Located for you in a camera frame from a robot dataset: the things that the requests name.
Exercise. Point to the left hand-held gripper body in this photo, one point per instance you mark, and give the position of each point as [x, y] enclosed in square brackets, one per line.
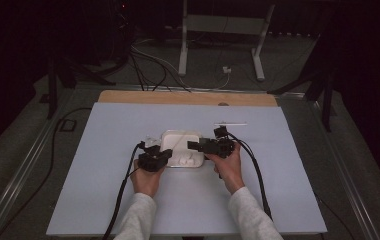
[151, 160]

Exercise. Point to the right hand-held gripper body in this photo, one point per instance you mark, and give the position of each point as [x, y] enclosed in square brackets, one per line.
[218, 147]

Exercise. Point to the white soft lump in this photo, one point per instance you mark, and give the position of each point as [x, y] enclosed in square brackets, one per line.
[180, 161]

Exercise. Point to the white square tray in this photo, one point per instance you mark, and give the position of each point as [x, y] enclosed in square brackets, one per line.
[176, 141]

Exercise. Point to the person's left hand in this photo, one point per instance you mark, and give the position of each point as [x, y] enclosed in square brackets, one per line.
[146, 182]

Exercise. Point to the person's right hand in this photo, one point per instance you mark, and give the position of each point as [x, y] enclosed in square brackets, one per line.
[228, 170]

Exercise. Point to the light blue table mat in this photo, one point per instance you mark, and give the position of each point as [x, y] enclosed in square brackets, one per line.
[111, 133]

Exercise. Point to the white plug adapter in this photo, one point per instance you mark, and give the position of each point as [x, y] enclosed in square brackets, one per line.
[226, 70]

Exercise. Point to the black tripod stand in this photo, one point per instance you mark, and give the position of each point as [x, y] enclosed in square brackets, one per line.
[52, 90]
[326, 96]

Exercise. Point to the white metal stand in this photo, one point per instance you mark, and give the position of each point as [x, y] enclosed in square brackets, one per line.
[223, 24]

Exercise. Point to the dark equipment rack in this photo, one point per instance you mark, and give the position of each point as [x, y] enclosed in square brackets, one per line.
[114, 30]

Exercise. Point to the metal floor rail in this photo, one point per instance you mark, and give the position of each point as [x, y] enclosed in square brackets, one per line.
[24, 166]
[341, 166]

